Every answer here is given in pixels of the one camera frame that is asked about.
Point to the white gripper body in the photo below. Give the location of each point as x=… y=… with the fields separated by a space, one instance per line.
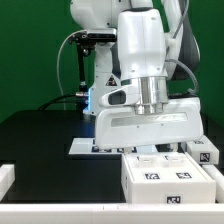
x=121 y=127

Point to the white door panel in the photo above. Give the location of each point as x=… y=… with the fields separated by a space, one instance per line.
x=180 y=168
x=145 y=167

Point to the white cabinet top block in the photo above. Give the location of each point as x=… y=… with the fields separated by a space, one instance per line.
x=203 y=151

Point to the white cabinet body box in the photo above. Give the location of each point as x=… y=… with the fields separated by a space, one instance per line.
x=165 y=192

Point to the white door panel front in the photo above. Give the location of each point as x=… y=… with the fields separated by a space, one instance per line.
x=145 y=167

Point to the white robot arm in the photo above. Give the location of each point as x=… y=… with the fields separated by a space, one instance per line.
x=136 y=56

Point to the white right fence block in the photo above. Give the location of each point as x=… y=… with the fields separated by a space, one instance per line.
x=218 y=177

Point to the white fence block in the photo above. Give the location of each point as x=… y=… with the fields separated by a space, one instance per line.
x=7 y=177
x=218 y=177

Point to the white marker base sheet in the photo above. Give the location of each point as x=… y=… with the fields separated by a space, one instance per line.
x=84 y=146

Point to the white left fence block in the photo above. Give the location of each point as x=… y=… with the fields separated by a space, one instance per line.
x=7 y=177

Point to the black camera on stand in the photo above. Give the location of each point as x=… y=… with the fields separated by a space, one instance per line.
x=106 y=66

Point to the white front fence rail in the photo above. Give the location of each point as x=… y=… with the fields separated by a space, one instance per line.
x=111 y=214

